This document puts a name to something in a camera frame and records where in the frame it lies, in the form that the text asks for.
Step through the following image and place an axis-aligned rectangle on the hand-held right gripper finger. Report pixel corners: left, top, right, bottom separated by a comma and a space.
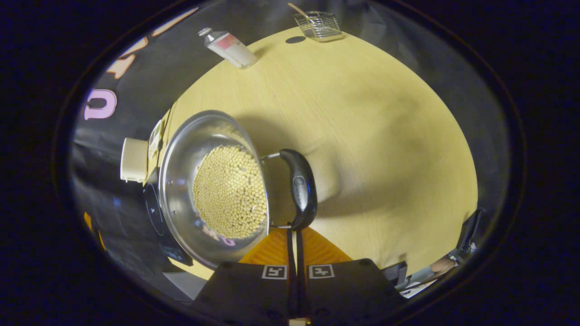
298, 226, 406, 324
193, 226, 298, 324

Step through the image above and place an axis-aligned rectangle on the steel pot with beans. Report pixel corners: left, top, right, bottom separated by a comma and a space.
159, 110, 319, 270

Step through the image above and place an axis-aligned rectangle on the white toaster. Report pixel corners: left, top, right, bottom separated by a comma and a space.
120, 137, 149, 183

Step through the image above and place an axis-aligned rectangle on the white divided bean dish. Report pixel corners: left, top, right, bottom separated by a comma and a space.
149, 119, 166, 159

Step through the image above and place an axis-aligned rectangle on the small red label bottle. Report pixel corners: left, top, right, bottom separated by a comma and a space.
198, 27, 259, 69

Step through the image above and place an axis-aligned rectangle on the clear ribbed container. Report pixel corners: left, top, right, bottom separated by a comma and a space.
294, 11, 343, 42

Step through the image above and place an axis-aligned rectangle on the wooden stick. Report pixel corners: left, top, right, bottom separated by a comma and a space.
287, 2, 311, 21

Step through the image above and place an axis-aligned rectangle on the black power cable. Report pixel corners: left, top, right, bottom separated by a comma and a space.
156, 106, 176, 157

